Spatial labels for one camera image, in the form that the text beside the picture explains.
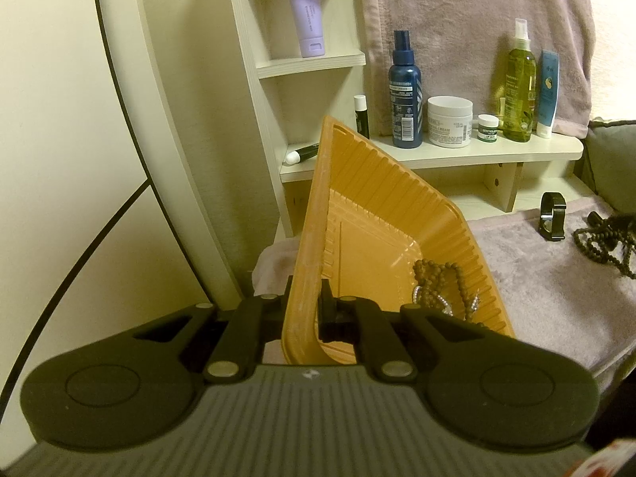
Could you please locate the hanging pink towel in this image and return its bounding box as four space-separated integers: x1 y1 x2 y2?
355 0 597 140

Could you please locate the dark bead necklace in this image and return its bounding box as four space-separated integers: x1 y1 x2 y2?
573 210 636 280

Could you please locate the blue white tube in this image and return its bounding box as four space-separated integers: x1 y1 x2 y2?
535 50 561 139

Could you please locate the white cream jar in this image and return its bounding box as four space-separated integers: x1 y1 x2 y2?
427 96 474 148

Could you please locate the white shelf unit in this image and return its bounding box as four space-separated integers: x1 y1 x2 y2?
89 0 584 309

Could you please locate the red white packet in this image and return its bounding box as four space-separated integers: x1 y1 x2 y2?
571 440 636 477

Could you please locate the black mesh band watch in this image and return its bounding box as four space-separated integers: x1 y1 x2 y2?
541 192 567 242

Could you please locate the white black lip balm stick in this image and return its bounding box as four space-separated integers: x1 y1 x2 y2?
354 94 371 139
283 143 320 166

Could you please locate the purple tube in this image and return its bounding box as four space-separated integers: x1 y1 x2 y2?
282 0 327 58

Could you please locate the black cable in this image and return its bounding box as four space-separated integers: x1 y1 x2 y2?
0 179 150 403

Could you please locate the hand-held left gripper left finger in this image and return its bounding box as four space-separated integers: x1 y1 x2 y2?
133 275 294 384

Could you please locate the flat pink towel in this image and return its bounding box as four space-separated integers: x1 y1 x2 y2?
251 199 636 383

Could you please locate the blue spray bottle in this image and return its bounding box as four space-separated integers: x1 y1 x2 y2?
388 30 424 149

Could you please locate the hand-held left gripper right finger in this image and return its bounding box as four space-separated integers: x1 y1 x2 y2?
318 279 479 384

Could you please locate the yellow-green spray bottle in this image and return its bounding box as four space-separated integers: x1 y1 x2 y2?
494 18 538 142

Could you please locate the orange plastic tray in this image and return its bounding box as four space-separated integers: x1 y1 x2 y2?
281 115 516 366

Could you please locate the grey-green cushion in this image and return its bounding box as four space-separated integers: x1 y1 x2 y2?
574 118 636 214

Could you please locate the brown bead necklace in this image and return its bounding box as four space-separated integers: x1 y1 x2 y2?
412 258 480 326

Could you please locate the white pearl necklace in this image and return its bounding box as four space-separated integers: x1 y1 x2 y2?
411 285 454 316

